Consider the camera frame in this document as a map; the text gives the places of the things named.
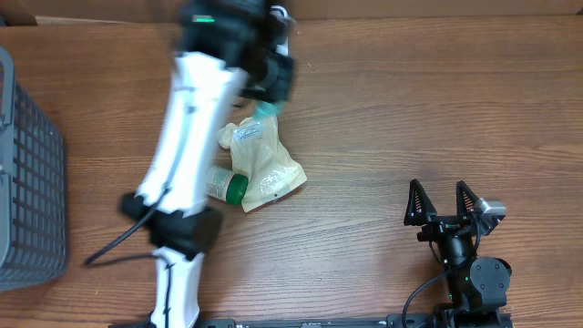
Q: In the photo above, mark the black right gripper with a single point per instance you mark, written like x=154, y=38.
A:
x=437, y=225

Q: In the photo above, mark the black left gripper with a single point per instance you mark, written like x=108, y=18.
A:
x=277, y=76

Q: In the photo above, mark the teal tissue pack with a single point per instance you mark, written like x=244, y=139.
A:
x=265, y=109

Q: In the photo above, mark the white bottle with green cap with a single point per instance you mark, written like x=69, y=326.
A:
x=226, y=185

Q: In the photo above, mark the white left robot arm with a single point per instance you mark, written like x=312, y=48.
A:
x=227, y=50

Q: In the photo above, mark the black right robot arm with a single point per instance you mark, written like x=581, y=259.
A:
x=476, y=285

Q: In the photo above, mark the white barcode scanner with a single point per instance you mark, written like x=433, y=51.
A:
x=283, y=27

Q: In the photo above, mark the clear plastic pouch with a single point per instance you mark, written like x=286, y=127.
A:
x=258, y=154

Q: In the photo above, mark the grey plastic basket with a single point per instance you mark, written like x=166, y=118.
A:
x=34, y=211

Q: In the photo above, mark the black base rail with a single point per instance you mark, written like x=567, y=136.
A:
x=390, y=321

